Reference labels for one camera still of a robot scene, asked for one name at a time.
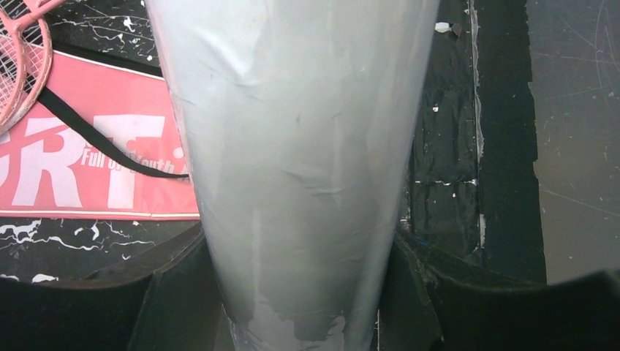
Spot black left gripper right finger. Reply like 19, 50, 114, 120
378, 230, 619, 350

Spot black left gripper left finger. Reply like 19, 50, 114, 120
1, 224, 222, 350

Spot white shuttlecock tube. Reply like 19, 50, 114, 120
145, 0, 439, 350

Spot pink badminton racket upper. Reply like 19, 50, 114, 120
1, 0, 65, 134

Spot pink racket bag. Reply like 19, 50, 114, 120
1, 51, 199, 220

